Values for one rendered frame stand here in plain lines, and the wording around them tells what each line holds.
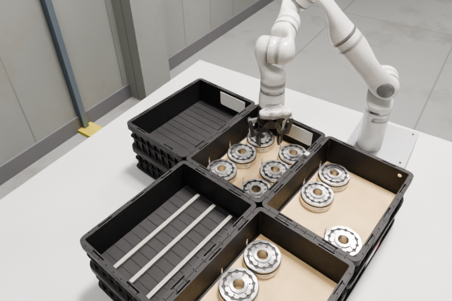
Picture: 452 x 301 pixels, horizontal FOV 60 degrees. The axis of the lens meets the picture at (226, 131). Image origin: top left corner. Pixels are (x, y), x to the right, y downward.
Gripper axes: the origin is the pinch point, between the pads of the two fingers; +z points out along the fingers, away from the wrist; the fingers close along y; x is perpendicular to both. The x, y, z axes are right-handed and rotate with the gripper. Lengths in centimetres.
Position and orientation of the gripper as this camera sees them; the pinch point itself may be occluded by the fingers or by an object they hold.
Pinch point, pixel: (268, 140)
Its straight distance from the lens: 122.7
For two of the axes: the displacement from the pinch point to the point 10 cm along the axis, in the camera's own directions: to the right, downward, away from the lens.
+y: -10.0, 0.8, -0.6
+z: 0.2, 7.7, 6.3
